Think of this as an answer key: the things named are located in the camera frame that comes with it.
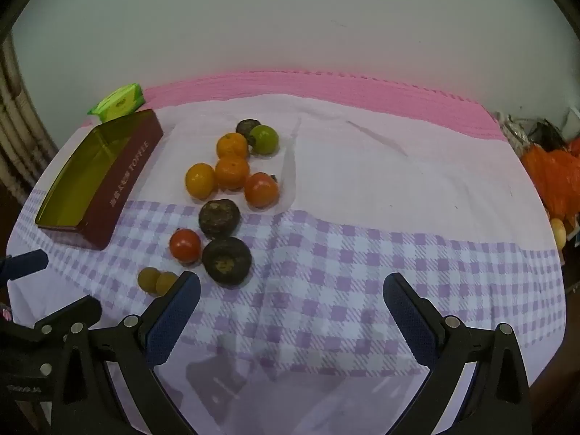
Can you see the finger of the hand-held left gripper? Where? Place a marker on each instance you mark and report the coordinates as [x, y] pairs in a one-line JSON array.
[[72, 311], [27, 263]]

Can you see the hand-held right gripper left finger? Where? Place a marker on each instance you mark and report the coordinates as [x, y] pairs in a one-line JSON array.
[[174, 321]]

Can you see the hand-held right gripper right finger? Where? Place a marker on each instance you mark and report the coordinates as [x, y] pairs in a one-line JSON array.
[[408, 312]]

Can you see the red tomato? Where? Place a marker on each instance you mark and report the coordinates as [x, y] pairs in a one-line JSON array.
[[185, 245]]

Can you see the dark brown round fruit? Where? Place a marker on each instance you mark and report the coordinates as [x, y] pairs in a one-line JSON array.
[[226, 260], [219, 219]]

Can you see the maroon tin box gold inside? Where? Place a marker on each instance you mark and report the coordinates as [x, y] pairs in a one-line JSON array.
[[122, 176]]

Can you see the yellow-orange citrus fruit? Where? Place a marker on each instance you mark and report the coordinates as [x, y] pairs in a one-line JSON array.
[[200, 180]]

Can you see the orange-red tomato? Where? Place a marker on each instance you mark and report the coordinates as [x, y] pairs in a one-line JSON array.
[[261, 190]]

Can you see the orange mandarin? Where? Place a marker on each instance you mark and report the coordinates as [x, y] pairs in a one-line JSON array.
[[232, 173], [232, 146]]

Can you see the green citrus fruit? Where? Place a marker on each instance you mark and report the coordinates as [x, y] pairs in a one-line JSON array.
[[264, 139]]

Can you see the small dark brown fruit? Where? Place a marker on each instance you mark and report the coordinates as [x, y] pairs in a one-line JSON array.
[[246, 127]]

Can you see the purple checked white cloth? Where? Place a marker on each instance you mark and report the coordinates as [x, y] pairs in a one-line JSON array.
[[362, 190]]

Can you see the beige patterned curtain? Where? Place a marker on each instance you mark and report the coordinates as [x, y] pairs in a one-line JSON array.
[[22, 122]]

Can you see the yellow round fruit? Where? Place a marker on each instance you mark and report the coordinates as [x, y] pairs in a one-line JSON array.
[[558, 233]]

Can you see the green tissue pack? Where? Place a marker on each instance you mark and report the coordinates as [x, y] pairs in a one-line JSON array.
[[120, 102]]

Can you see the orange plastic bag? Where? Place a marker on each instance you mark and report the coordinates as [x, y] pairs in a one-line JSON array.
[[553, 176]]

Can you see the pink foam mat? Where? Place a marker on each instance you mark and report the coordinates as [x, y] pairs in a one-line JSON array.
[[362, 95]]

